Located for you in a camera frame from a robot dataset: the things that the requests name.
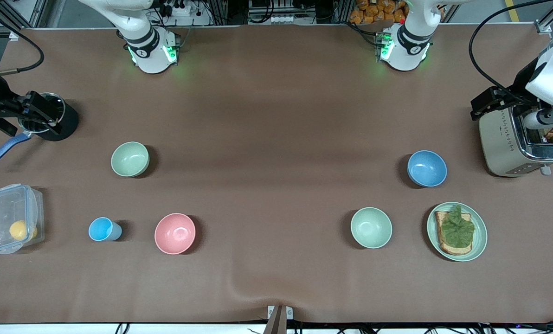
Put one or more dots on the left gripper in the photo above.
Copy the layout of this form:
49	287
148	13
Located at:
520	86

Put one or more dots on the blue bowl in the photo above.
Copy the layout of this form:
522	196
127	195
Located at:
427	168

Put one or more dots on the pale green bowl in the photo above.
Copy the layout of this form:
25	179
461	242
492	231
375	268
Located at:
371	227
130	159

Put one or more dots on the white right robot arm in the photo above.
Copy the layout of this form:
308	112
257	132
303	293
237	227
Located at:
149	51

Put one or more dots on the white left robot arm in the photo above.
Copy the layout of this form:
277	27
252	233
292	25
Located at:
408	51

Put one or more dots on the pink bowl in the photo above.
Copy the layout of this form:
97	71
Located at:
175	233

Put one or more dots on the beige and chrome toaster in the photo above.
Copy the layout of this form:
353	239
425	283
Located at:
501	144

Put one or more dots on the brown toast slice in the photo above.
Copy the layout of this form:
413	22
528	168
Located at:
551	135

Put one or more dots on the glass lid with blue knob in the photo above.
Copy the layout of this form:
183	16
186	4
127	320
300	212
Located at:
61	107

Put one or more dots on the clear plastic lidded container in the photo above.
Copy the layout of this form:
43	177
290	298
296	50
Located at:
0	208

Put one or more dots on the yellow lemon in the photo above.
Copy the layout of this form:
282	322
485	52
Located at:
19	230

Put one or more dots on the pale green plate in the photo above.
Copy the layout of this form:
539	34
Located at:
480	234

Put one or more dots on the green lettuce leaf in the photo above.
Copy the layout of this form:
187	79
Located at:
457	229

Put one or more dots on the light blue cup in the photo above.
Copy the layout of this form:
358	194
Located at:
101	229

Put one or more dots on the bread slice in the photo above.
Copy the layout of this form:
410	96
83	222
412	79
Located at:
443	243

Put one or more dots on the bag of orange snacks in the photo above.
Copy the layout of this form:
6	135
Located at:
374	11

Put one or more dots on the power strip with black plugs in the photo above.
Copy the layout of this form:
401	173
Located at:
179	9

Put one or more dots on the brown table cloth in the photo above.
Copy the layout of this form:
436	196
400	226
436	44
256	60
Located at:
276	102

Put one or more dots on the white power strip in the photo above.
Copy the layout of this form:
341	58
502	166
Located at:
283	19

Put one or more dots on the metal table edge bracket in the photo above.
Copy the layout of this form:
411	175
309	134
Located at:
280	311

